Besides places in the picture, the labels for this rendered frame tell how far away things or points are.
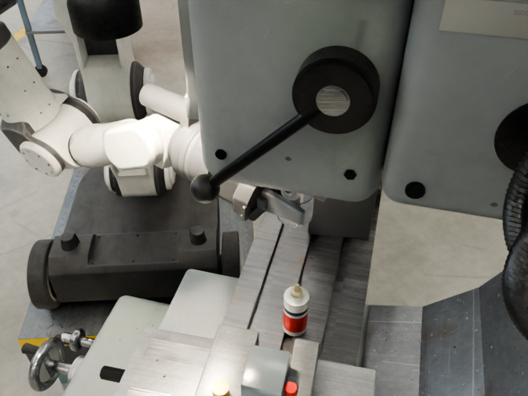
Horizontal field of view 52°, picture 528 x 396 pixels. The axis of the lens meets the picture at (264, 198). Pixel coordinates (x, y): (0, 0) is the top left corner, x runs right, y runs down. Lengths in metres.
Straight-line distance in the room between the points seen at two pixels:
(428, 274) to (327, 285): 1.37
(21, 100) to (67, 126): 0.08
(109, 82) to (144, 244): 0.49
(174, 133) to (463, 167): 0.41
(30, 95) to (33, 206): 1.82
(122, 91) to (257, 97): 0.84
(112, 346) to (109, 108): 0.54
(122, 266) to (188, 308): 0.49
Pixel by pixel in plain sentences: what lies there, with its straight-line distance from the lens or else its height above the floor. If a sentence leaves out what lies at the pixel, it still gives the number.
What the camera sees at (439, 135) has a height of 1.43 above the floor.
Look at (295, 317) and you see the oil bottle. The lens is 0.87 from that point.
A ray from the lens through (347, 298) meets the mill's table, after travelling 0.97.
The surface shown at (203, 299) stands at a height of 0.85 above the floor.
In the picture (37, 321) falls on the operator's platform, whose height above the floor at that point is 0.40.
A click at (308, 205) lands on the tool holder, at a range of 0.67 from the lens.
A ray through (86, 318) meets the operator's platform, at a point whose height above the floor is 0.40.
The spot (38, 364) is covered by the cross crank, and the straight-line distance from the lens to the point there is 1.28.
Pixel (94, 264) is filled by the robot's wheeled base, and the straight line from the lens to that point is 1.54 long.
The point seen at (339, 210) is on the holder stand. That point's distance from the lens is 1.02.
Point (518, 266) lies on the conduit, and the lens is 0.35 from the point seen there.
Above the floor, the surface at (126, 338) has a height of 0.73.
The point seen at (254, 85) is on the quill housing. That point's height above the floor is 1.44.
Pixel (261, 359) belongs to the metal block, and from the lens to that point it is 0.72.
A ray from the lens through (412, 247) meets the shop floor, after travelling 2.41.
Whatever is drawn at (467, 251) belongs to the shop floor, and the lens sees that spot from 2.47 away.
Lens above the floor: 1.68
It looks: 41 degrees down
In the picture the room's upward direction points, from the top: straight up
